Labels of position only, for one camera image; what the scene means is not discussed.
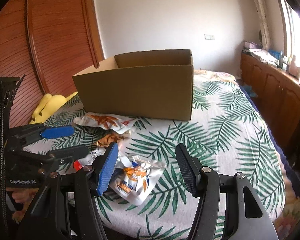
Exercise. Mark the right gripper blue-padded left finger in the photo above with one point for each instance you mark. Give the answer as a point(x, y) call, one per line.
point(104, 166)

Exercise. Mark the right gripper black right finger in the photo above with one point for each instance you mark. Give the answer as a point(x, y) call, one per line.
point(199, 180)

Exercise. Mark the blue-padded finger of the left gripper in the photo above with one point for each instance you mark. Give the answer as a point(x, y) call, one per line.
point(57, 132)

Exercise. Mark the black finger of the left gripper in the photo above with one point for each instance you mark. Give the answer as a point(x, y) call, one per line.
point(66, 155)

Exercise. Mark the white red-bottom snack pack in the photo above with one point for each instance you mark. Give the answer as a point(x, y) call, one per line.
point(89, 159)

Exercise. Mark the gold brown snack wrapper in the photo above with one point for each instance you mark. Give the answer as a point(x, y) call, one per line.
point(108, 138)

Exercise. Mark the white blue duck gizzard pack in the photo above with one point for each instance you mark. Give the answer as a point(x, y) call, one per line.
point(135, 177)

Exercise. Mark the white chicken feet snack pack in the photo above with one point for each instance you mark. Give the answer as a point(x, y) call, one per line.
point(117, 123)

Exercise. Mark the person's left hand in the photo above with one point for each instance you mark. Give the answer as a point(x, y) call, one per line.
point(22, 195)

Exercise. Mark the yellow Pikachu plush toy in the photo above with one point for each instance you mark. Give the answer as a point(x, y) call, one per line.
point(47, 106)

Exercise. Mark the palm leaf print bedsheet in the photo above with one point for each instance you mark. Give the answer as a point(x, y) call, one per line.
point(168, 211)

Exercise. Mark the wooden louvered wardrobe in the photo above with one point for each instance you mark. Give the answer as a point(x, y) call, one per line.
point(46, 42)

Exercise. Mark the brown cardboard box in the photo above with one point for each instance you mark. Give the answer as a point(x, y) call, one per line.
point(153, 84)

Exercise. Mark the wooden window-side cabinet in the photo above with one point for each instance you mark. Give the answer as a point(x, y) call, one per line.
point(278, 100)

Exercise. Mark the folded cloth on cabinet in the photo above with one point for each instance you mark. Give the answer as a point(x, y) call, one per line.
point(264, 57)

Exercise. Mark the pink thermos bottle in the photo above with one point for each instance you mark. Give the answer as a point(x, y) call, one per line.
point(294, 70)

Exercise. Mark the small round fan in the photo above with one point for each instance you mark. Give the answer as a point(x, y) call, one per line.
point(260, 36)

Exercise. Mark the patterned window curtain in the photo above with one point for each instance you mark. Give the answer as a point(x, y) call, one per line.
point(262, 12)

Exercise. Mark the window with wooden frame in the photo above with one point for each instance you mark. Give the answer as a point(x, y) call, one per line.
point(291, 29)

